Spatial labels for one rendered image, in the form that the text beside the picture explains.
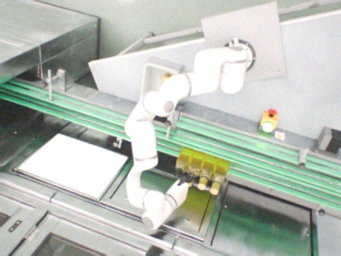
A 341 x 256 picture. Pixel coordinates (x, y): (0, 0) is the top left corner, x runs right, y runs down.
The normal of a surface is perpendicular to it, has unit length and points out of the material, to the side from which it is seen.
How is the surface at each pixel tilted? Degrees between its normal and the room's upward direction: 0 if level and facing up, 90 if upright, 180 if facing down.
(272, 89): 0
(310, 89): 0
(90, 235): 90
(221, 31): 3
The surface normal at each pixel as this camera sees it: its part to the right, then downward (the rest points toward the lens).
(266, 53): -0.26, 0.47
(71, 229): 0.15, -0.82
